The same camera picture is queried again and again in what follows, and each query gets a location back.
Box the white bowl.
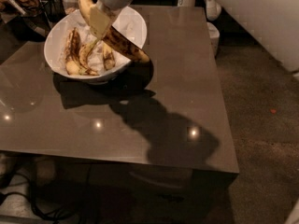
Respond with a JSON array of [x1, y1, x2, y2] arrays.
[[43, 5, 149, 86]]

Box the black mesh pen cup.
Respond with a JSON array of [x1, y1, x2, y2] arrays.
[[40, 0, 66, 22]]

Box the banana with green stem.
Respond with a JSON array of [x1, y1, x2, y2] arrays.
[[102, 43, 116, 70]]

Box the middle small banana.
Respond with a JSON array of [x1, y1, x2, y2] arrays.
[[78, 39, 98, 76]]

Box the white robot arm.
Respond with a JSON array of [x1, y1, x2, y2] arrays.
[[178, 0, 299, 78]]

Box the white robot base legs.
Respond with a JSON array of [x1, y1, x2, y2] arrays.
[[178, 0, 221, 55]]

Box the black floor cable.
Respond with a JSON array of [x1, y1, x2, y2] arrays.
[[0, 161, 101, 224]]

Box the black mesh tray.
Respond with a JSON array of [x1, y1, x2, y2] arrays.
[[11, 11, 50, 42]]

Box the spotted banana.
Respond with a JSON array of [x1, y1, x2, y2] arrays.
[[64, 28, 86, 76], [78, 0, 150, 63]]

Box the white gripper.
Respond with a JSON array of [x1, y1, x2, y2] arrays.
[[89, 0, 133, 39]]

